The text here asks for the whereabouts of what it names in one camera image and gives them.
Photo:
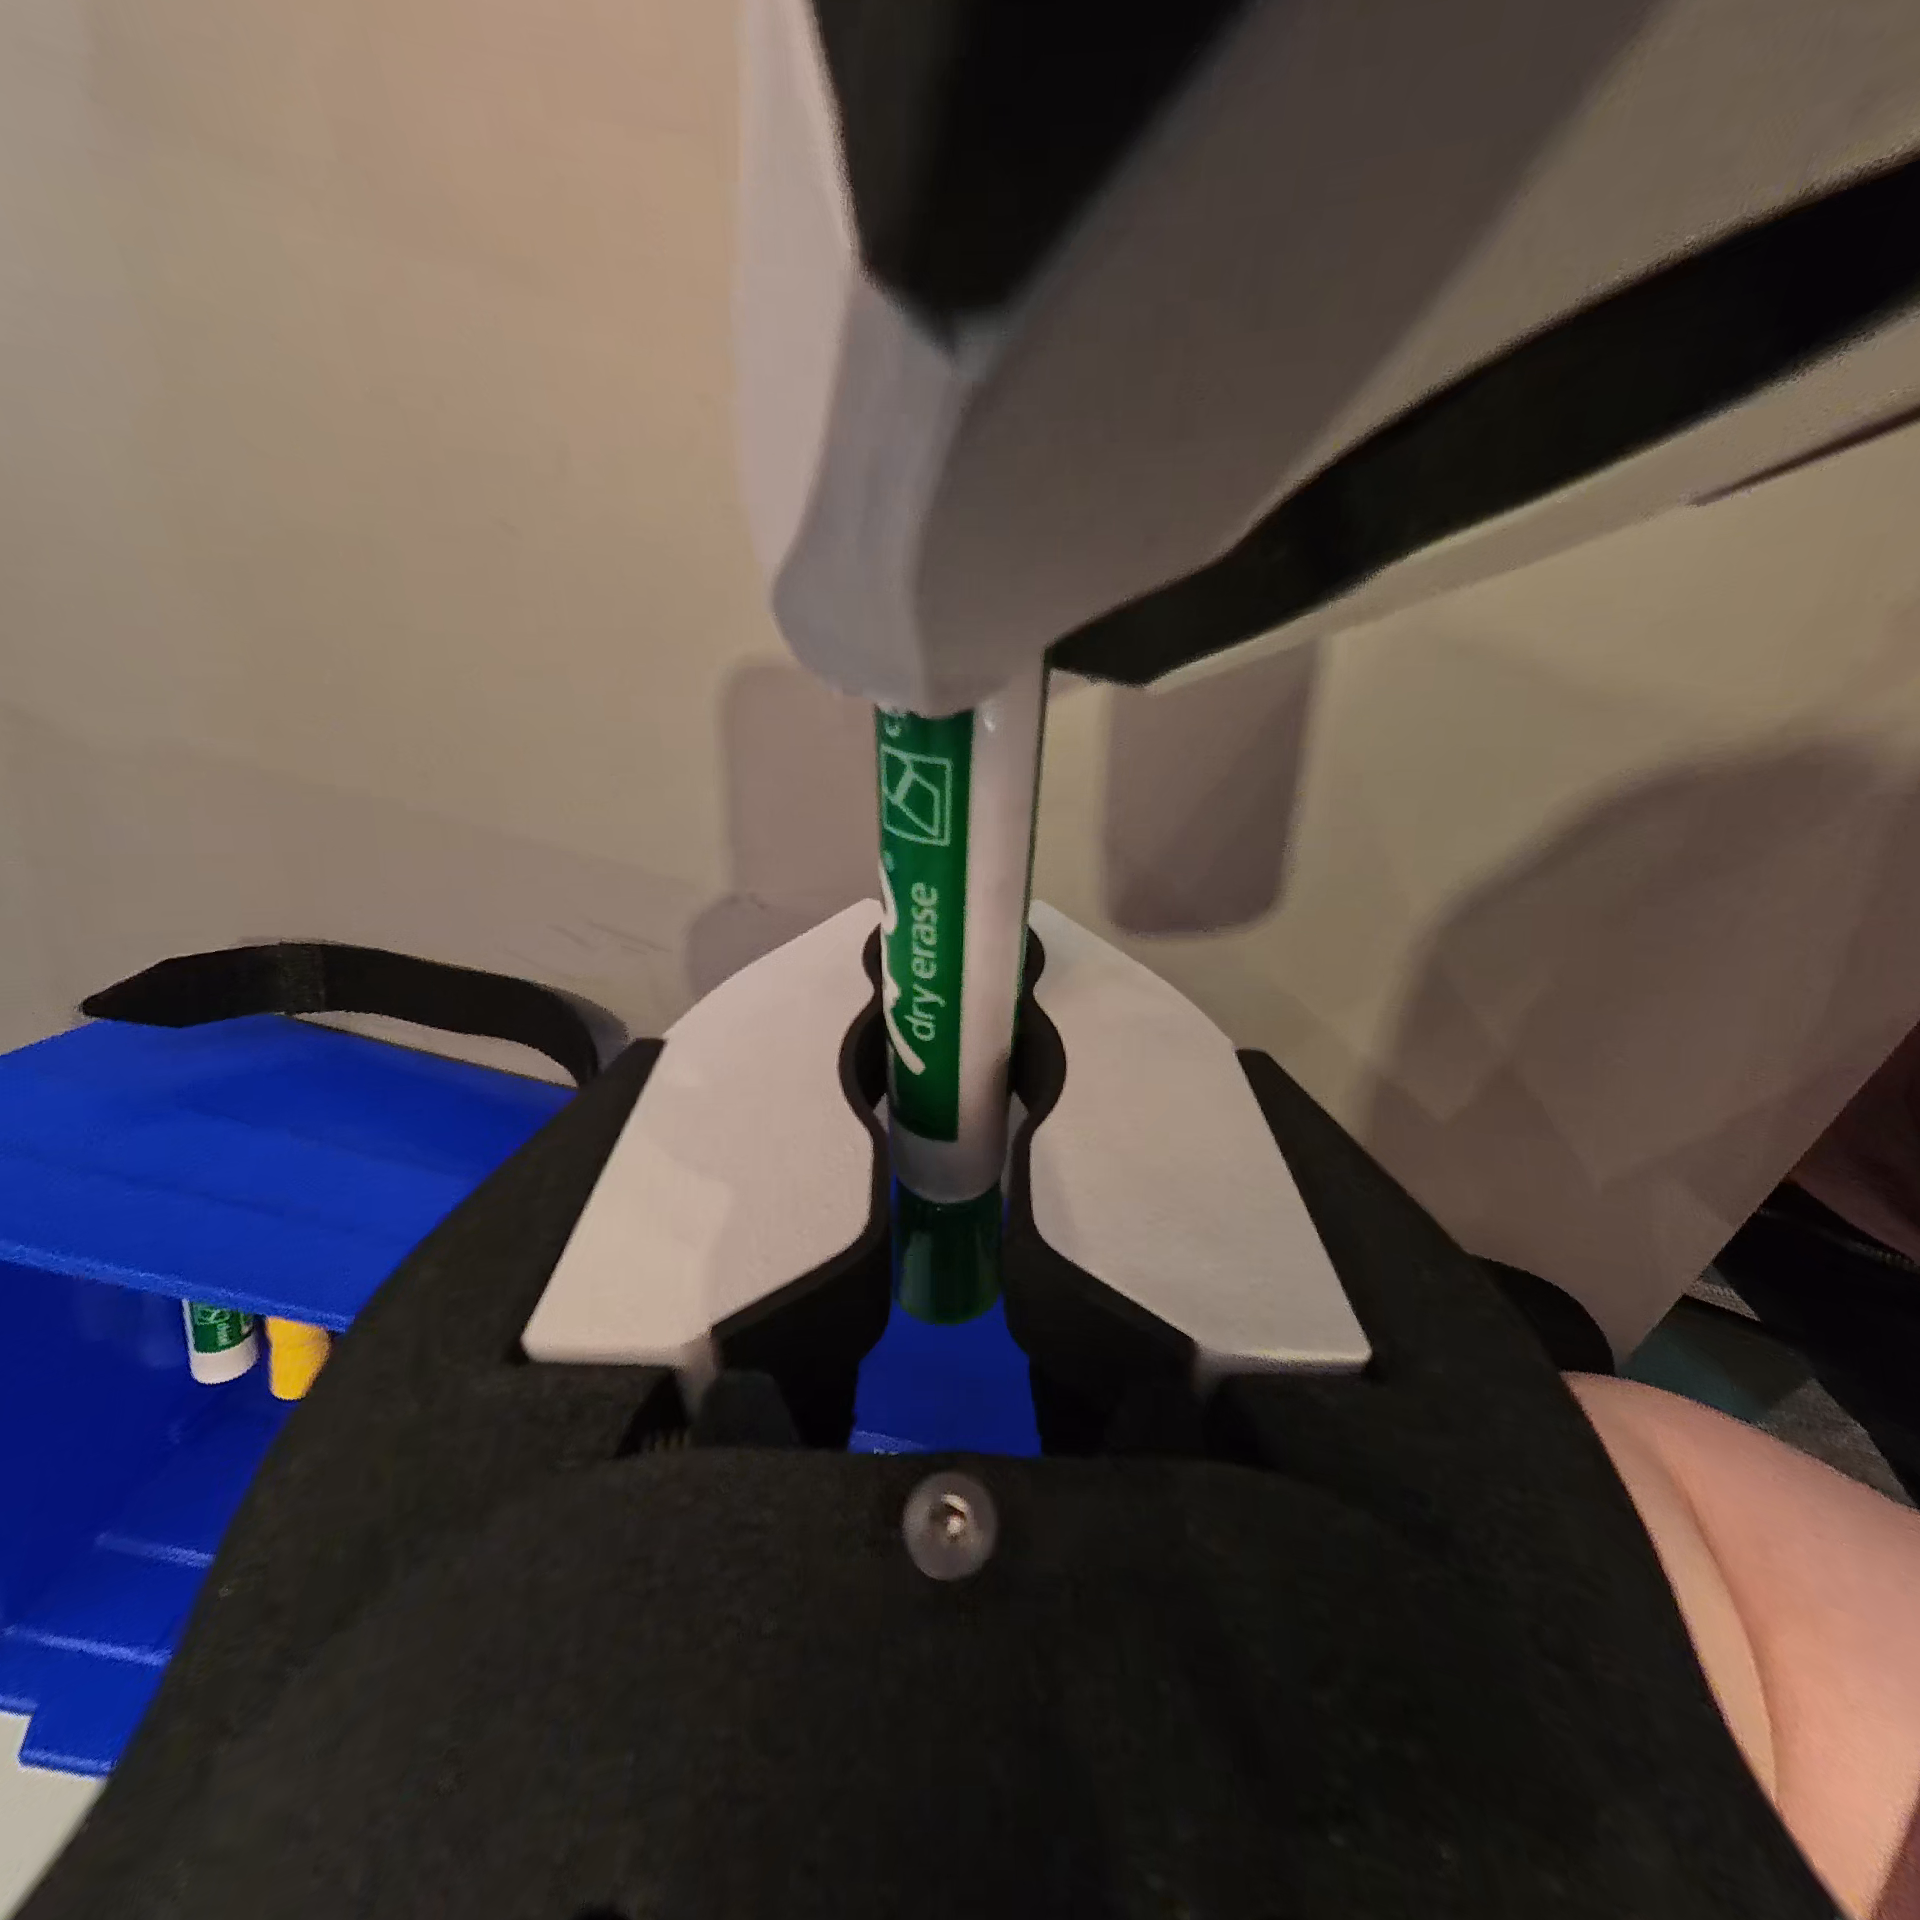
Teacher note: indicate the green dry erase marker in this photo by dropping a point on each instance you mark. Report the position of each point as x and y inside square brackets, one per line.
[219, 1349]
[930, 930]

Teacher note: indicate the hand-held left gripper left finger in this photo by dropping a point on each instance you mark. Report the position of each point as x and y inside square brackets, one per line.
[721, 1185]

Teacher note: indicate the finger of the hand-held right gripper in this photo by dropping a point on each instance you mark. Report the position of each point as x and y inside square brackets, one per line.
[1200, 375]
[1800, 428]

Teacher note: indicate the blue plastic bin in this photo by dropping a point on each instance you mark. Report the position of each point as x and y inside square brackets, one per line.
[225, 1141]

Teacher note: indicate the black chair armrest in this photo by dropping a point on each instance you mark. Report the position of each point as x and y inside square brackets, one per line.
[1558, 1319]

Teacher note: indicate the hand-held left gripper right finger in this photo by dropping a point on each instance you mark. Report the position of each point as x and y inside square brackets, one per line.
[1184, 1185]

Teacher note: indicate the person's left forearm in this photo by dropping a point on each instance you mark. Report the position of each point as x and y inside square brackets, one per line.
[1800, 1620]

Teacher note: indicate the yellow marker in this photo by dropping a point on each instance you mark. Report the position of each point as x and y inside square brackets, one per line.
[296, 1357]

